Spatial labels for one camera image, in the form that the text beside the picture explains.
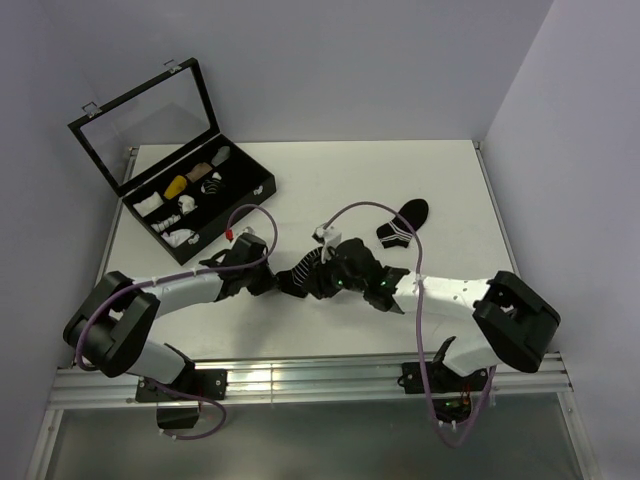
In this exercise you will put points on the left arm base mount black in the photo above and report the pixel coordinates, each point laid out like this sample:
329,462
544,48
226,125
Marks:
181,404

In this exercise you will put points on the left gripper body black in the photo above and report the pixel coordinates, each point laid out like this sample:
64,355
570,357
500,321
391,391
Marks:
259,280

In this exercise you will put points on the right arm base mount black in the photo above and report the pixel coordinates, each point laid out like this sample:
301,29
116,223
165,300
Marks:
451,393

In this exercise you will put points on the white grey rolled sock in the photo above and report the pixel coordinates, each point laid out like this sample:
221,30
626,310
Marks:
187,204

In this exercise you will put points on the black sock thin white stripes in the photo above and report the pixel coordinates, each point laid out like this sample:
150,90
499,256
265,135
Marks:
291,282

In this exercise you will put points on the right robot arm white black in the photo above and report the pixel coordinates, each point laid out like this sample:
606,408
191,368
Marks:
513,324

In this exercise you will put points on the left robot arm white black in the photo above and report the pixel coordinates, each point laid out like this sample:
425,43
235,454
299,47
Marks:
111,328

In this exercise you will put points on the tan rolled sock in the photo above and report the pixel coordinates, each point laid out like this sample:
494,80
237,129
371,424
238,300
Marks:
198,171

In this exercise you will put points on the white black patterned rolled sock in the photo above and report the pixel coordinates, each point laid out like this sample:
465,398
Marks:
163,225

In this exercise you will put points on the yellow rolled sock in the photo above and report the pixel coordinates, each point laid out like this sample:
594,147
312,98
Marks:
175,187

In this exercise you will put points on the white crumpled sock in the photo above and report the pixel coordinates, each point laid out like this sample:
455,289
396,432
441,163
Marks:
177,237

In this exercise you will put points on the black white striped rolled sock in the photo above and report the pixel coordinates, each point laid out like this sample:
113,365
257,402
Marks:
212,185

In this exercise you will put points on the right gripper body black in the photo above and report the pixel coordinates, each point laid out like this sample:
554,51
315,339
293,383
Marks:
330,278

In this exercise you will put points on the black display case with lid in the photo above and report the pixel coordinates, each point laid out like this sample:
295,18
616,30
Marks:
141,140

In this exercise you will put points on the black ankle sock white cuff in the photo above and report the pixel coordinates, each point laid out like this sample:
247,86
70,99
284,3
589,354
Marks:
398,232

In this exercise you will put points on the aluminium frame rail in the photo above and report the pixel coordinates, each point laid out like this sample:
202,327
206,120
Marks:
303,380

